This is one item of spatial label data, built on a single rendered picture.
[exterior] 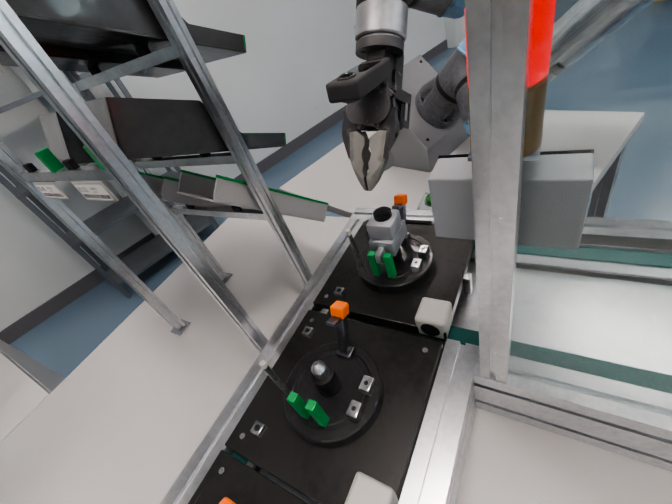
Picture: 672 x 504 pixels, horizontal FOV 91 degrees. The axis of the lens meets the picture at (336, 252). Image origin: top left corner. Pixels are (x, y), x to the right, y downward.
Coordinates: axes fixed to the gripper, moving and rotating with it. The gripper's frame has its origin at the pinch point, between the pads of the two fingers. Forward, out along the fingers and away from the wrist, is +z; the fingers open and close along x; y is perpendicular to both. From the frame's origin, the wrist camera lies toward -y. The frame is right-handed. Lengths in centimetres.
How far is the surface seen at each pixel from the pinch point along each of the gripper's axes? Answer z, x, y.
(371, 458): 31.3, -11.6, -17.0
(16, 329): 128, 319, 15
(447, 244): 11.0, -9.8, 14.7
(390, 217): 5.3, -3.4, 2.3
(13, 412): 57, 76, -32
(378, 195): 5, 20, 46
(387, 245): 9.9, -3.5, 1.8
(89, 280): 96, 302, 63
